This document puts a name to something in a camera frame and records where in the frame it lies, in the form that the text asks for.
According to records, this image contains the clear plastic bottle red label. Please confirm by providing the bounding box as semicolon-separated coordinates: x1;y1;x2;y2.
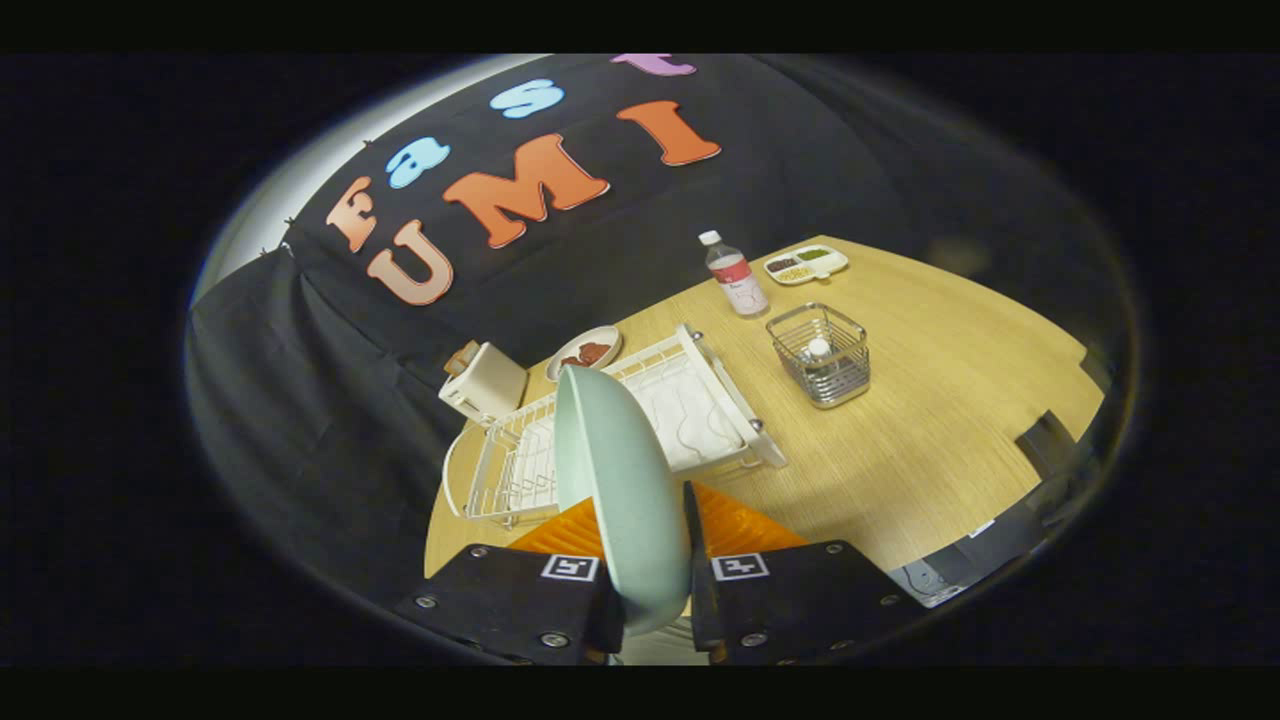
698;230;770;319

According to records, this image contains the black backdrop cloth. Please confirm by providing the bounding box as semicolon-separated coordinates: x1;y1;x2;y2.
185;53;1141;611

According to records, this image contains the small white plate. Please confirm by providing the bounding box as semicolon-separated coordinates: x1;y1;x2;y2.
545;325;624;383

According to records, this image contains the white toaster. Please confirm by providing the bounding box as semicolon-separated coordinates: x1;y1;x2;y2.
438;341;529;425

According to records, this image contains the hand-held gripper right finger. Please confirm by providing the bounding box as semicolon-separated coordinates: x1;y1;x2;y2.
683;480;931;666

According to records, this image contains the metal wire basket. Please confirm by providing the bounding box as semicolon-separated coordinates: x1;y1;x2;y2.
766;303;871;410

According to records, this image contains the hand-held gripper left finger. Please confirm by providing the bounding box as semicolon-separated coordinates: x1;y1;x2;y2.
392;497;626;666

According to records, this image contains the white wire dish rack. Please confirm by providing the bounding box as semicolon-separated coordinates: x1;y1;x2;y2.
442;322;789;529

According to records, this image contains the white divided condiment dish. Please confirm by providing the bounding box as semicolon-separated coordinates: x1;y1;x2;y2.
763;244;850;287

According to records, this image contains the light green plate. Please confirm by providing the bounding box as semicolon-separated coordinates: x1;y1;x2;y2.
554;365;693;637

